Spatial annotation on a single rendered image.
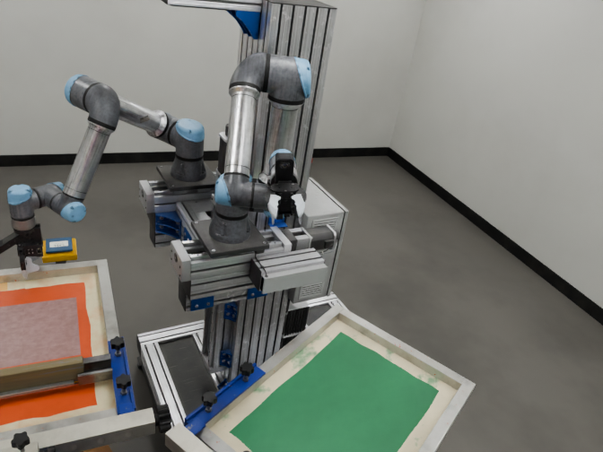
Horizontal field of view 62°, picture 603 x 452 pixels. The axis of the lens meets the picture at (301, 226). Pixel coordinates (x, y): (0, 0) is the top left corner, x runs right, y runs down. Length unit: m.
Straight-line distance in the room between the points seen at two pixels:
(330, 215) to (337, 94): 3.73
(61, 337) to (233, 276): 0.61
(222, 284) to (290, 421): 0.56
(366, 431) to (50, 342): 1.06
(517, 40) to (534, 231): 1.66
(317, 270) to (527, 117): 3.29
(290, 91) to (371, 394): 1.01
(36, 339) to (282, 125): 1.07
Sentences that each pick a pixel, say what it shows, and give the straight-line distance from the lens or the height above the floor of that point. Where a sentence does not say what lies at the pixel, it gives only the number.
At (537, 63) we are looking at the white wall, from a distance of 4.85.
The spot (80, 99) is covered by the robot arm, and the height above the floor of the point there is 1.63.
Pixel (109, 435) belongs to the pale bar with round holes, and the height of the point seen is 1.03.
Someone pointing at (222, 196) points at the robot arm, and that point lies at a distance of 1.45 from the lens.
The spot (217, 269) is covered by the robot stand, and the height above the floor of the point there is 1.15.
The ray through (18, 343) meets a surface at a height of 0.96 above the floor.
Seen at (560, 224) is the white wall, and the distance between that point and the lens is 4.65.
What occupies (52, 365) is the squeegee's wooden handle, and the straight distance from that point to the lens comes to 1.67.
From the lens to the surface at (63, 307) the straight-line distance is 2.03.
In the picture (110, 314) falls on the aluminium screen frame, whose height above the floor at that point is 0.99.
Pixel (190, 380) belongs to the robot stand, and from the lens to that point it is 2.73.
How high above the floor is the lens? 2.24
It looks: 30 degrees down
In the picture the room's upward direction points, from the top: 10 degrees clockwise
